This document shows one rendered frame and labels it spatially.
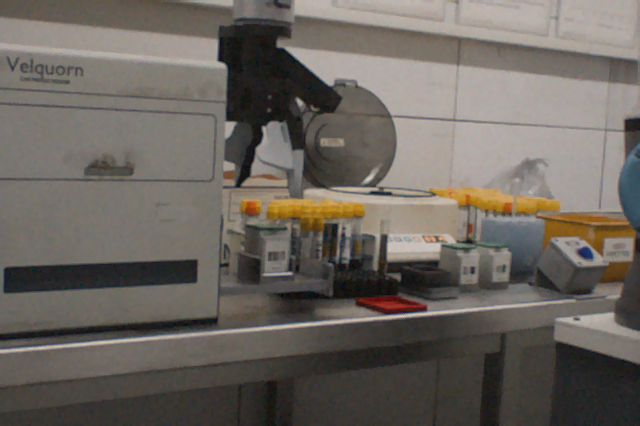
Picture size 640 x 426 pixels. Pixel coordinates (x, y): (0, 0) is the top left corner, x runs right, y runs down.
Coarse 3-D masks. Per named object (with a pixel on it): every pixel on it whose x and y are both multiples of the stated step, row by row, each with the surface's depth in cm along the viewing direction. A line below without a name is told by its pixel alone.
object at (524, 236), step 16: (496, 224) 151; (512, 224) 152; (528, 224) 154; (544, 224) 155; (480, 240) 154; (496, 240) 151; (512, 240) 153; (528, 240) 154; (512, 256) 153; (528, 256) 155; (512, 272) 153; (528, 272) 155
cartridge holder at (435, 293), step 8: (408, 272) 137; (416, 272) 136; (424, 272) 135; (432, 272) 135; (440, 272) 136; (448, 272) 137; (400, 280) 139; (408, 280) 137; (416, 280) 136; (424, 280) 135; (432, 280) 135; (440, 280) 136; (448, 280) 137; (400, 288) 139; (408, 288) 137; (416, 288) 136; (424, 288) 134; (432, 288) 135; (440, 288) 135; (448, 288) 135; (456, 288) 136; (432, 296) 133; (440, 296) 134; (448, 296) 135; (456, 296) 136
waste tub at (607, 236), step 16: (560, 224) 161; (576, 224) 158; (592, 224) 154; (608, 224) 156; (624, 224) 158; (544, 240) 164; (592, 240) 155; (608, 240) 157; (624, 240) 159; (608, 256) 157; (624, 256) 159; (608, 272) 158; (624, 272) 160
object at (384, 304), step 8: (384, 296) 129; (392, 296) 130; (360, 304) 126; (368, 304) 124; (376, 304) 127; (384, 304) 127; (392, 304) 127; (400, 304) 128; (408, 304) 128; (416, 304) 126; (424, 304) 125; (384, 312) 122; (392, 312) 122; (400, 312) 123; (408, 312) 123
